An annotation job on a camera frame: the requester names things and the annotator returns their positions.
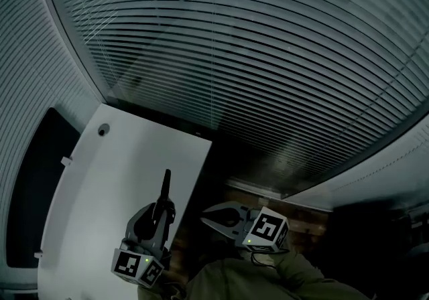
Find person's olive trousers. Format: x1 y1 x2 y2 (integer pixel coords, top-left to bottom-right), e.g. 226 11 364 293
182 256 371 300

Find person's right forearm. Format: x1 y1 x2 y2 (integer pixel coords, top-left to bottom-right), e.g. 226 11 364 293
264 247 339 295

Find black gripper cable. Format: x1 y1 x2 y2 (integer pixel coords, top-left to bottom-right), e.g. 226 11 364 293
250 247 291 270

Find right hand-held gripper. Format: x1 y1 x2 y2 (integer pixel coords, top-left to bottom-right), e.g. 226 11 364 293
200 201 290 253

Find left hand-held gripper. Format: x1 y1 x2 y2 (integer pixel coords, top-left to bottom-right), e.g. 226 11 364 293
111 168 178 289

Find wide grey window blind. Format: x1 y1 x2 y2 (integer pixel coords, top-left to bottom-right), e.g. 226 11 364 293
40 0 429 200

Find grey window frame post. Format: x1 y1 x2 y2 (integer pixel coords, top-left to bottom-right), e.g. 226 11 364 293
34 0 117 105

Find pale grey window blind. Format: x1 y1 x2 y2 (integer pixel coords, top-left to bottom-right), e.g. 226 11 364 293
284 104 429 214

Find person's left forearm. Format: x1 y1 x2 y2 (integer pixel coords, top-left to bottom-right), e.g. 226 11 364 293
137 275 188 300

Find narrow grey window blind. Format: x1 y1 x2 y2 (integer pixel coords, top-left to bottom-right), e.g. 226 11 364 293
0 0 113 199

